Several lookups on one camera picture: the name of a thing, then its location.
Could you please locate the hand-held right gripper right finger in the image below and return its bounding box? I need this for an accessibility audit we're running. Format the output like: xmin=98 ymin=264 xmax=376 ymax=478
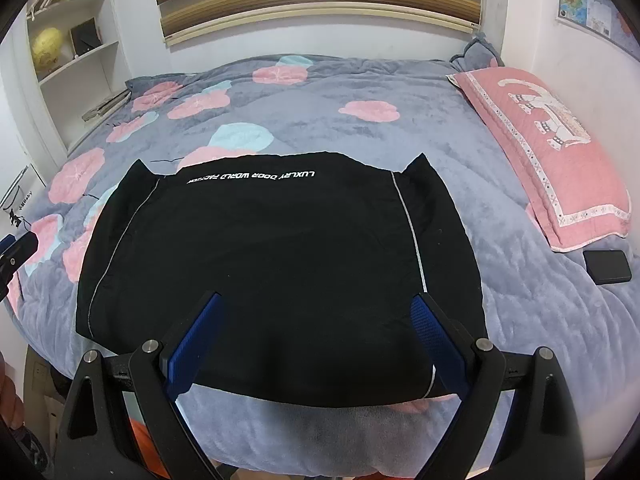
xmin=410 ymin=292 xmax=586 ymax=480

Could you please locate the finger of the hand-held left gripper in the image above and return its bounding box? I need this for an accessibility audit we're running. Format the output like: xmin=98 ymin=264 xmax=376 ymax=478
xmin=0 ymin=232 xmax=39 ymax=306

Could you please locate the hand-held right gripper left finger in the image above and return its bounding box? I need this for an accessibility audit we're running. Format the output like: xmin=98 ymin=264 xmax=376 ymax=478
xmin=52 ymin=291 xmax=223 ymax=480

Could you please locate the black hoodie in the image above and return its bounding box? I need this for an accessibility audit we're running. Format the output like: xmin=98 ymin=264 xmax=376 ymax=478
xmin=75 ymin=150 xmax=491 ymax=406

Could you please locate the person's left hand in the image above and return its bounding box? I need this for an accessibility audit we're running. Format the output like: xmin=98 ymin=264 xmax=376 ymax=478
xmin=0 ymin=352 xmax=24 ymax=430

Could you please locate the white printed bag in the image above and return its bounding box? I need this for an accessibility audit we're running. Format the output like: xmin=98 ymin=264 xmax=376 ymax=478
xmin=0 ymin=164 xmax=36 ymax=228

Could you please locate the white bookshelf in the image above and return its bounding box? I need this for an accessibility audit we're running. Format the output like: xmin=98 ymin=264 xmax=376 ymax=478
xmin=0 ymin=0 xmax=132 ymax=161

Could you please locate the flat stack of books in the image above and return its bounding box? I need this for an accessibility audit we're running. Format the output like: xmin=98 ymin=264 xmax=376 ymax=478
xmin=82 ymin=90 xmax=131 ymax=122

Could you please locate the black phone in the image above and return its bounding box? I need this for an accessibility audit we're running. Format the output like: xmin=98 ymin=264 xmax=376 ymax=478
xmin=582 ymin=249 xmax=633 ymax=287

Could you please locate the yellow globe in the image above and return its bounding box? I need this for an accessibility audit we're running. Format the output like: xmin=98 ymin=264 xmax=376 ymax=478
xmin=31 ymin=27 xmax=64 ymax=69

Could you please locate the black box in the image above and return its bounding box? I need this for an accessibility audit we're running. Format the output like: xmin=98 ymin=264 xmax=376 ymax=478
xmin=69 ymin=17 xmax=104 ymax=56

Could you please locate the pink patterned pillow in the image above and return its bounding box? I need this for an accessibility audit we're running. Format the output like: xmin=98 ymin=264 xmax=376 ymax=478
xmin=446 ymin=66 xmax=632 ymax=252

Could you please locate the grey blanket with pink flowers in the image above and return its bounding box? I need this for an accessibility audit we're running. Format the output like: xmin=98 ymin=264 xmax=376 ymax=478
xmin=10 ymin=52 xmax=640 ymax=476

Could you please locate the grey pillow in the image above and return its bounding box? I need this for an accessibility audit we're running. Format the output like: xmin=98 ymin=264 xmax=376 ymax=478
xmin=450 ymin=32 xmax=505 ymax=73

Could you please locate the wall map poster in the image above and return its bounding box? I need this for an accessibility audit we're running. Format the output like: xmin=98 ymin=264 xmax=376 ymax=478
xmin=557 ymin=0 xmax=640 ymax=56

